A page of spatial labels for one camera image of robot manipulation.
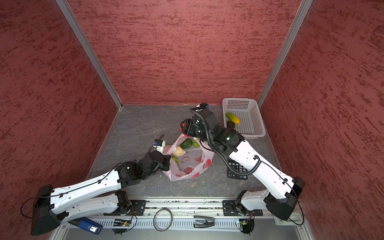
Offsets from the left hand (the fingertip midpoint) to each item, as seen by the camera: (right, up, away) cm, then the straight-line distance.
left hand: (170, 160), depth 76 cm
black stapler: (+17, -28, -7) cm, 33 cm away
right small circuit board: (+39, -30, -6) cm, 50 cm away
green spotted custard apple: (+13, +6, +17) cm, 22 cm away
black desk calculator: (+39, -7, +11) cm, 41 cm away
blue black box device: (-36, -27, -10) cm, 47 cm away
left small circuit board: (-24, -30, -4) cm, 39 cm away
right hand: (+8, +16, -10) cm, 21 cm away
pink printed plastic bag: (+12, -5, +13) cm, 19 cm away
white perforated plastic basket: (+54, +17, +31) cm, 65 cm away
